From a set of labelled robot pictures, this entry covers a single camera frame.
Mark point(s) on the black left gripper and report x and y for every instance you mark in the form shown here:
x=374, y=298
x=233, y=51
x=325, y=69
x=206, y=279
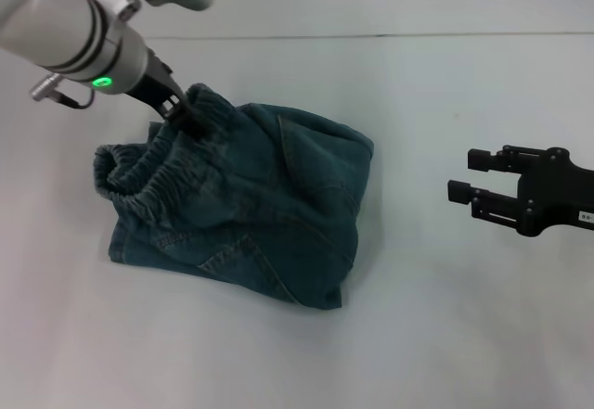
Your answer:
x=155, y=85

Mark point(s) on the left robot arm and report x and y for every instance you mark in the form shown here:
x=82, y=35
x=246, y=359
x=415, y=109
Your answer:
x=69, y=29

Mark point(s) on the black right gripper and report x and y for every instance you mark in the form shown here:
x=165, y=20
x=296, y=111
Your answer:
x=552, y=191

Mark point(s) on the blue denim shorts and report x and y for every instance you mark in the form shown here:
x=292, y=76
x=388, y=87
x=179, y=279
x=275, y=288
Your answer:
x=241, y=205

